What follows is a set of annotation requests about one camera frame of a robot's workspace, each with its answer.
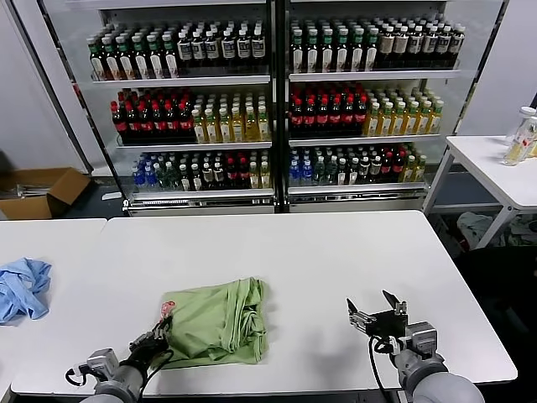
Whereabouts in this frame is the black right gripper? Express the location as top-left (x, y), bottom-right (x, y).
top-left (345, 289), bottom-right (409, 342)

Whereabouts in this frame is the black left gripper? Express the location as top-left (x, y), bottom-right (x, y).
top-left (128, 313), bottom-right (175, 367)

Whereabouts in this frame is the light green t-shirt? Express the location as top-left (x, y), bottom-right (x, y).
top-left (158, 275), bottom-right (270, 370)

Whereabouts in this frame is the mixed colour clothes pile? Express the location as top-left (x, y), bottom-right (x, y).
top-left (508, 213), bottom-right (537, 245)

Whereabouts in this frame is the white cloth pile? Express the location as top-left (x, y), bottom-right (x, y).
top-left (456, 211), bottom-right (495, 249)

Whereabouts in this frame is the crumpled light blue shirt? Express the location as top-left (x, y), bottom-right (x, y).
top-left (0, 257), bottom-right (54, 327)

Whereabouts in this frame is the open cardboard box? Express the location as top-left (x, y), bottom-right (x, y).
top-left (0, 167), bottom-right (92, 222)

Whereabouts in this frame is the white side table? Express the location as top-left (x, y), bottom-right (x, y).
top-left (421, 134), bottom-right (537, 251)

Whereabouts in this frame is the metal bars bundle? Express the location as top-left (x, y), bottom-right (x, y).
top-left (0, 183), bottom-right (54, 199)

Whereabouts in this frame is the clear bottle yellow liquid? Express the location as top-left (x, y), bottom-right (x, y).
top-left (502, 117), bottom-right (537, 167)

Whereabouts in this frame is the drinks display cabinet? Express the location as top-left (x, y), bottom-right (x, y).
top-left (274, 0), bottom-right (511, 215)
top-left (37, 0), bottom-right (281, 217)

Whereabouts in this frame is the clear white cap bottle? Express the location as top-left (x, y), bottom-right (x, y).
top-left (505, 106), bottom-right (537, 146)

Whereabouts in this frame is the green cap dark tea bottle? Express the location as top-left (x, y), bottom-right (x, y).
top-left (335, 28), bottom-right (350, 73)
top-left (104, 39), bottom-right (121, 81)
top-left (291, 29), bottom-right (306, 73)
top-left (148, 36), bottom-right (164, 80)
top-left (320, 28), bottom-right (336, 73)
top-left (90, 40), bottom-right (106, 81)
top-left (133, 37), bottom-right (149, 80)
top-left (349, 28), bottom-right (365, 72)
top-left (305, 29), bottom-right (320, 73)
top-left (162, 35), bottom-right (179, 79)
top-left (364, 28), bottom-right (379, 72)
top-left (118, 38), bottom-right (134, 81)

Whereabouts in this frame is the beige label dark drink bottle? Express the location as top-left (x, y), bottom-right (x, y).
top-left (394, 27), bottom-right (409, 71)
top-left (378, 27), bottom-right (394, 71)

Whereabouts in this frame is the white cap dark label bottle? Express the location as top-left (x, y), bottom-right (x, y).
top-left (205, 31), bottom-right (222, 69)
top-left (422, 26), bottom-right (437, 68)
top-left (251, 28), bottom-right (268, 67)
top-left (408, 26), bottom-right (424, 69)
top-left (221, 29), bottom-right (237, 68)
top-left (436, 25), bottom-right (451, 68)
top-left (191, 32), bottom-right (206, 70)
top-left (237, 29), bottom-right (253, 67)
top-left (450, 25), bottom-right (466, 67)
top-left (177, 32), bottom-right (193, 71)

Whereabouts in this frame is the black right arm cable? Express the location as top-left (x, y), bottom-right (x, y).
top-left (368, 334), bottom-right (399, 394)

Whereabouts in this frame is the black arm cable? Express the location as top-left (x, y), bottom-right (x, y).
top-left (368, 334), bottom-right (399, 394)
top-left (64, 364), bottom-right (91, 386)

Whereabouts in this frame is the grey right wrist camera block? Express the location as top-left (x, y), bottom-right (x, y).
top-left (404, 321), bottom-right (438, 357)

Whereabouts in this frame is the grey wrist camera block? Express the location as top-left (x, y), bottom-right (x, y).
top-left (86, 347), bottom-right (121, 378)
top-left (404, 321), bottom-right (438, 357)

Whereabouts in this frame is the grey left wrist camera block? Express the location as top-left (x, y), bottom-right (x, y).
top-left (86, 347), bottom-right (121, 378)

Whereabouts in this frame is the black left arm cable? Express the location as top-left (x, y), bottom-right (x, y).
top-left (64, 364), bottom-right (91, 386)

